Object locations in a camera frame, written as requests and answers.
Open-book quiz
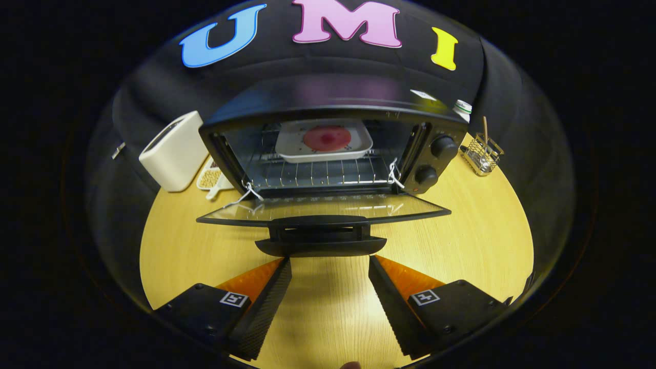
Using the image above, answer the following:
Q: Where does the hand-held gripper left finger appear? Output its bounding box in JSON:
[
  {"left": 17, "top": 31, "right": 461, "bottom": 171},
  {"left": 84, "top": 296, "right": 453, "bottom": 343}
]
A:
[{"left": 154, "top": 256, "right": 293, "bottom": 361}]

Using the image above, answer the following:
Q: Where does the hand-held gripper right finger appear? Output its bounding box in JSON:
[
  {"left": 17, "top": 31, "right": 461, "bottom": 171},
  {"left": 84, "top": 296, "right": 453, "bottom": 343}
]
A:
[{"left": 368, "top": 255, "right": 513, "bottom": 360}]

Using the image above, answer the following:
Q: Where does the white square plate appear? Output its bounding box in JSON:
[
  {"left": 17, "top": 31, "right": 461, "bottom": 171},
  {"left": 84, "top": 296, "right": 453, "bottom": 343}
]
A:
[{"left": 275, "top": 119, "right": 374, "bottom": 163}]

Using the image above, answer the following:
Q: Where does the pink ham slice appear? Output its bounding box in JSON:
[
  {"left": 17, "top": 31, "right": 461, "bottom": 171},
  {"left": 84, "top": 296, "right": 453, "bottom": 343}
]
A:
[{"left": 303, "top": 126, "right": 352, "bottom": 152}]

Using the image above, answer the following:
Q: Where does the black toaster oven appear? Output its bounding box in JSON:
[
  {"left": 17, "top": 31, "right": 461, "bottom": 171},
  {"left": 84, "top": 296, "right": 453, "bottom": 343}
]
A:
[{"left": 196, "top": 73, "right": 469, "bottom": 258}]

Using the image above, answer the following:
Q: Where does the white bread toaster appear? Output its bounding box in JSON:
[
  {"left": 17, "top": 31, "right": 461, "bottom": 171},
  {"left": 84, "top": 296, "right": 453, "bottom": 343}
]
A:
[{"left": 139, "top": 110, "right": 210, "bottom": 193}]

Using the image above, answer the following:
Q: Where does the small dish of beans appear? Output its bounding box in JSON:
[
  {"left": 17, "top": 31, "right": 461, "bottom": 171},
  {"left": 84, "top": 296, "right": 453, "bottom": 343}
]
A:
[{"left": 197, "top": 156, "right": 235, "bottom": 200}]

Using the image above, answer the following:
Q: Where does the white green drink bottle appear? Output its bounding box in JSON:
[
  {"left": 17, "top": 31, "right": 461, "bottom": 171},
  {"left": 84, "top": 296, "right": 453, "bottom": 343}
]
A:
[{"left": 452, "top": 99, "right": 473, "bottom": 124}]

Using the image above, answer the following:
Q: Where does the black backdrop cloth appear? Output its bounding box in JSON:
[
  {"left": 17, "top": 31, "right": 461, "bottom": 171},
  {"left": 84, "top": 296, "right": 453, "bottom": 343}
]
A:
[{"left": 86, "top": 0, "right": 576, "bottom": 308}]

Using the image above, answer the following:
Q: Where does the white string loop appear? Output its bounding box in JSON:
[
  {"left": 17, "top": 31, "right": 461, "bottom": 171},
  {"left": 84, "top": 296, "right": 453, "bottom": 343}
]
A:
[
  {"left": 388, "top": 158, "right": 405, "bottom": 189},
  {"left": 224, "top": 180, "right": 264, "bottom": 208}
]

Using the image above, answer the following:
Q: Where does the metal wire basket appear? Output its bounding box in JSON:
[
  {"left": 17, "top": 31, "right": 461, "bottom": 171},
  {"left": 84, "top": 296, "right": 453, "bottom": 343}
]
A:
[{"left": 460, "top": 133, "right": 505, "bottom": 177}]

